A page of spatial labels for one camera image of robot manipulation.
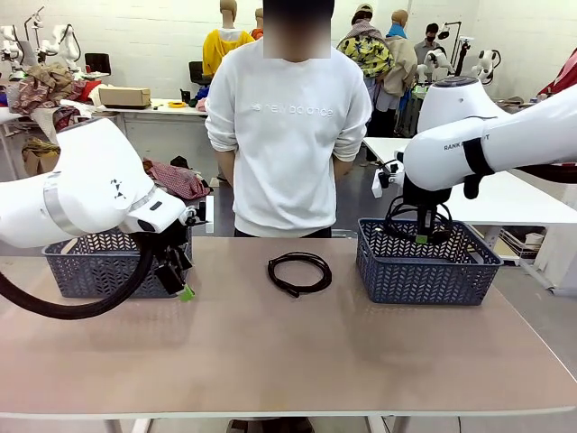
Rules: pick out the yellow tape roll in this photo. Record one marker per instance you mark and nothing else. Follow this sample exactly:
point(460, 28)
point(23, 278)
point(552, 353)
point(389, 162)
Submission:
point(176, 104)

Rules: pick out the white background work table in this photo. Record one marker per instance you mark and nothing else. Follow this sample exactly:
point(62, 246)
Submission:
point(167, 131)

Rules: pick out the black office chair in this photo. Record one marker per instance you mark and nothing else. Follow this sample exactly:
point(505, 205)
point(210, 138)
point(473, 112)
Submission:
point(97, 63)
point(198, 72)

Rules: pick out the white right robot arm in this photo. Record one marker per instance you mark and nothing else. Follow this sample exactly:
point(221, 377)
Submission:
point(473, 135)

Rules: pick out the flat cardboard box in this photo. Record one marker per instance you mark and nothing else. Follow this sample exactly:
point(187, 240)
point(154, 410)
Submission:
point(124, 96)

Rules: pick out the person with black mask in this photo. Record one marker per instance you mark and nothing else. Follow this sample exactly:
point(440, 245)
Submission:
point(430, 43)

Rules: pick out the mannequin with yellow hoodie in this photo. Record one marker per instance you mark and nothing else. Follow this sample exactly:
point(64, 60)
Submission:
point(223, 45)

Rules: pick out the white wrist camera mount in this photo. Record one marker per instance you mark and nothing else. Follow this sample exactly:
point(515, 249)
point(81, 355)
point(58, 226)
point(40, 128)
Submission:
point(385, 178)
point(200, 214)

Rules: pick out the person's right forearm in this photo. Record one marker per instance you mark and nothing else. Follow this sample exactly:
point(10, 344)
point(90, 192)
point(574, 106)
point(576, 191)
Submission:
point(223, 162)

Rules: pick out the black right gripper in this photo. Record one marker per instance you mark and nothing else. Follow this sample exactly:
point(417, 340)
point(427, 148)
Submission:
point(426, 198)

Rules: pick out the mannequin with orange top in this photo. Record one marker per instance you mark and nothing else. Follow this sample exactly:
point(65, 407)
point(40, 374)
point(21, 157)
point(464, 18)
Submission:
point(258, 24)

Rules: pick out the person in yellow floral jacket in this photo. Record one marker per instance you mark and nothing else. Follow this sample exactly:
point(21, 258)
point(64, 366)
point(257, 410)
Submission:
point(365, 54)

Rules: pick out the white table leg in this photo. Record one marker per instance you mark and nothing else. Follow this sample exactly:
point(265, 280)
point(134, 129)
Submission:
point(385, 425)
point(126, 426)

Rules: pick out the person in white sweatshirt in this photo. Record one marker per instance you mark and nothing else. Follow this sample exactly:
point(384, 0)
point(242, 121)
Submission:
point(288, 135)

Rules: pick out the pile of patterned cloths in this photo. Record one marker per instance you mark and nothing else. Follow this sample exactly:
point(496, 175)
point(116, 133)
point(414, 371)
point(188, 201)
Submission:
point(49, 88)

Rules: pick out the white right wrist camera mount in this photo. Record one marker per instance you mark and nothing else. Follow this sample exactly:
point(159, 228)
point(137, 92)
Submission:
point(385, 178)

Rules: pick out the open cardboard box with cloth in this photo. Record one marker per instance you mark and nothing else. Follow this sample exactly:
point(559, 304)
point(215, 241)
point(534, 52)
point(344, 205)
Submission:
point(38, 158)

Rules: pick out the grey perforated plastic basket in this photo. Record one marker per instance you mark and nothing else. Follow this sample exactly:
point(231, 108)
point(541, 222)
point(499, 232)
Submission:
point(419, 284)
point(99, 275)

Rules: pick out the red hanging garment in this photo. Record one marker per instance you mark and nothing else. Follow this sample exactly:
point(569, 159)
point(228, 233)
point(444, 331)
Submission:
point(563, 74)

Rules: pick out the person's left forearm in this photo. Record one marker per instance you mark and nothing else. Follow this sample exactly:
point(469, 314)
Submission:
point(347, 158)

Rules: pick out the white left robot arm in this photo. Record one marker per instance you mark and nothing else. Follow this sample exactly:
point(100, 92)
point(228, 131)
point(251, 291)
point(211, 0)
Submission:
point(81, 189)

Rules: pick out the white side table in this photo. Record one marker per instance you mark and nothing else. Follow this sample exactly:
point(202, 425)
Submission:
point(518, 198)

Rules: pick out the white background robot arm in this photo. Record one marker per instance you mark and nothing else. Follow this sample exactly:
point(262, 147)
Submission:
point(487, 63)
point(435, 61)
point(9, 45)
point(63, 45)

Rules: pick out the mannequin with beige jacket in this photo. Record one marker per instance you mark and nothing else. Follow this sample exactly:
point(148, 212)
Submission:
point(401, 67)

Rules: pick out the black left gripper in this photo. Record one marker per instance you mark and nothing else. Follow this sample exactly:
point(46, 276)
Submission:
point(173, 243)

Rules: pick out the black tripod pole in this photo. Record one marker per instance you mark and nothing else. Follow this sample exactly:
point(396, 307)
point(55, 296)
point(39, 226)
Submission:
point(460, 58)

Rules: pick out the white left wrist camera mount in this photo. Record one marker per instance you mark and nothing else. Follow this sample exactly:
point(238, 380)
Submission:
point(200, 214)

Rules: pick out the red checkered cloth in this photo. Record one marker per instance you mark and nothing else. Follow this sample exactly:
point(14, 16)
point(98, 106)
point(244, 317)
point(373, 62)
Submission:
point(176, 178)

